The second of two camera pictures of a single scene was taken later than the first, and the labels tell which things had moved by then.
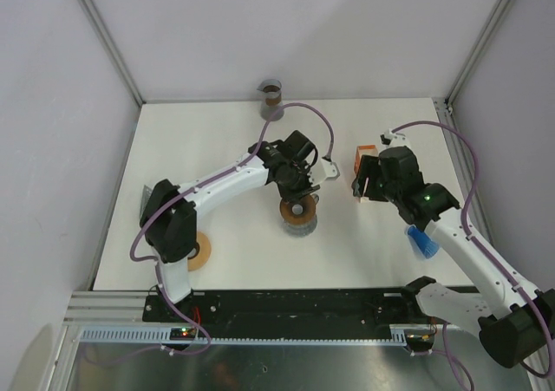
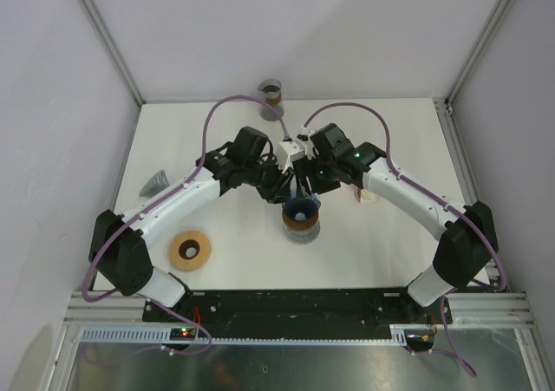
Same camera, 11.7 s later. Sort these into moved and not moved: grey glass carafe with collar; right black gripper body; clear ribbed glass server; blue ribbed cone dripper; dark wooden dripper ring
Moved: right black gripper body; blue ribbed cone dripper; dark wooden dripper ring; clear ribbed glass server
Not moved: grey glass carafe with collar
